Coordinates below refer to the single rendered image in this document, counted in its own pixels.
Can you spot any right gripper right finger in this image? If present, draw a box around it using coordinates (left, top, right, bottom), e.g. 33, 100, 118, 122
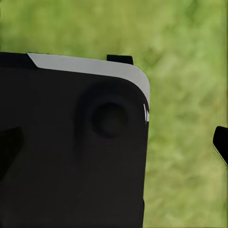
213, 126, 228, 165

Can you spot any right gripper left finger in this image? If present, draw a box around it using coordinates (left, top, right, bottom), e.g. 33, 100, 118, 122
0, 126, 25, 183

